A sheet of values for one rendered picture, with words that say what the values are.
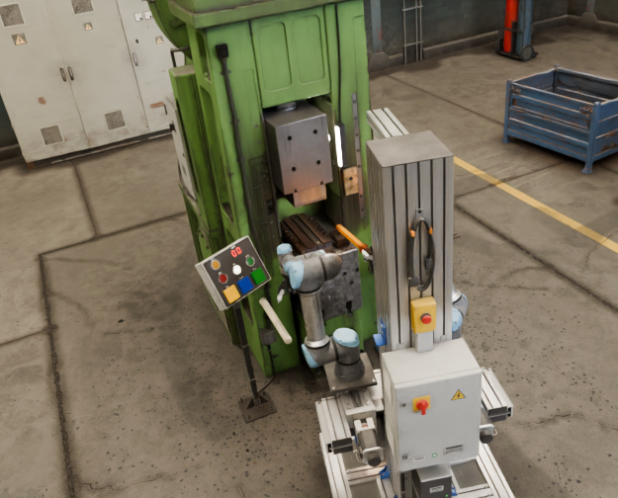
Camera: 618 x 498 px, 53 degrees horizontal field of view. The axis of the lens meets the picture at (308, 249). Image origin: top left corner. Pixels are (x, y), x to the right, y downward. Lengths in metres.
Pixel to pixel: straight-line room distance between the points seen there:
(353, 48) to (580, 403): 2.47
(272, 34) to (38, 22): 5.29
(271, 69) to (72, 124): 5.49
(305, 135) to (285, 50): 0.45
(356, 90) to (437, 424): 1.93
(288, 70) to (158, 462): 2.38
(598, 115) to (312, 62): 3.79
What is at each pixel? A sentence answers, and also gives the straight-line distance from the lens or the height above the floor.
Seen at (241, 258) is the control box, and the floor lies 1.12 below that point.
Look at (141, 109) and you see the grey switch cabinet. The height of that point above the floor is 0.44.
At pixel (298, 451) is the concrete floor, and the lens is 3.86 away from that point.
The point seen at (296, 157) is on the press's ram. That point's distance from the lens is 3.45.
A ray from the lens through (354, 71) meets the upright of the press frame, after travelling 3.62.
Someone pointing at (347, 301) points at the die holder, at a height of 0.52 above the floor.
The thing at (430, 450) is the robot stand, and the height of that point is 0.86.
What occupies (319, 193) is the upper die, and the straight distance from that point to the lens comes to 3.59.
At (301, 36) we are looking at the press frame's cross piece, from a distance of 3.46.
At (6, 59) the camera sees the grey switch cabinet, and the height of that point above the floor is 1.37.
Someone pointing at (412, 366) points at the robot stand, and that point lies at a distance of 2.48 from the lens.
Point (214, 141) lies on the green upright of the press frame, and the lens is 3.83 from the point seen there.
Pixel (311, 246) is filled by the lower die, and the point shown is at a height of 0.99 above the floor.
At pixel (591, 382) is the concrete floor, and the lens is 4.34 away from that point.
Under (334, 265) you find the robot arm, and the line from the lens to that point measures 2.71.
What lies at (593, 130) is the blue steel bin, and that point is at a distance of 6.73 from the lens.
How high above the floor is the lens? 2.90
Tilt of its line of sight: 31 degrees down
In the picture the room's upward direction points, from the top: 7 degrees counter-clockwise
